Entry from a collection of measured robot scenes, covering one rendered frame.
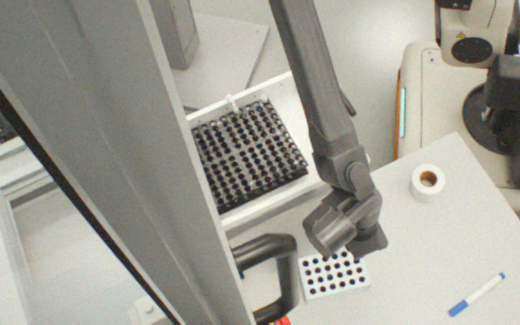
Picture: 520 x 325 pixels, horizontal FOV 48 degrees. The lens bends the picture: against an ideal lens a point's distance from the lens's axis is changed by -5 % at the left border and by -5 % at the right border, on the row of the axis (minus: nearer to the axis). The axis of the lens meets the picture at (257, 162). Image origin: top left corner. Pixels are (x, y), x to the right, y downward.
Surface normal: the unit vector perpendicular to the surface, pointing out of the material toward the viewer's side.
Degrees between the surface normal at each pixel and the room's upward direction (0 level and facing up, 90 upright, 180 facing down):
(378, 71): 0
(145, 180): 90
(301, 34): 46
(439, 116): 0
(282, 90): 90
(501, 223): 0
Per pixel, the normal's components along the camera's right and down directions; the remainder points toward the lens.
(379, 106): -0.07, -0.48
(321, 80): 0.34, 0.18
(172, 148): 0.43, 0.78
